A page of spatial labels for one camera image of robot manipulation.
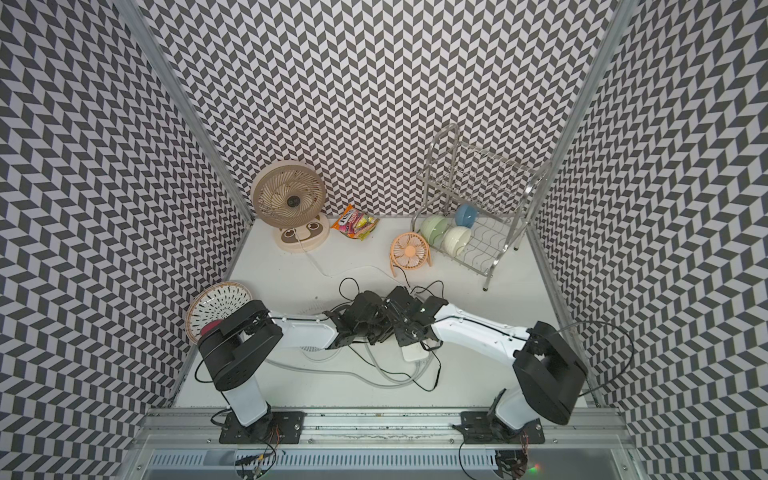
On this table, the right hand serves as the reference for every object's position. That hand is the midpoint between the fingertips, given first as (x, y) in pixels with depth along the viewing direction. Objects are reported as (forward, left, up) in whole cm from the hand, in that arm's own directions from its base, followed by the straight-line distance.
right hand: (408, 338), depth 83 cm
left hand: (+4, +2, -4) cm, 6 cm away
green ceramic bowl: (+35, -9, +8) cm, 37 cm away
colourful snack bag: (+45, +19, -1) cm, 49 cm away
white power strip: (-3, -2, -3) cm, 5 cm away
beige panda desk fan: (+39, +36, +19) cm, 57 cm away
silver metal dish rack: (+29, -19, +24) cm, 42 cm away
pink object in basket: (+4, +58, -1) cm, 58 cm away
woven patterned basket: (+13, +62, -3) cm, 63 cm away
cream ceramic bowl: (+29, -16, +8) cm, 34 cm away
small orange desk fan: (+28, -1, +3) cm, 29 cm away
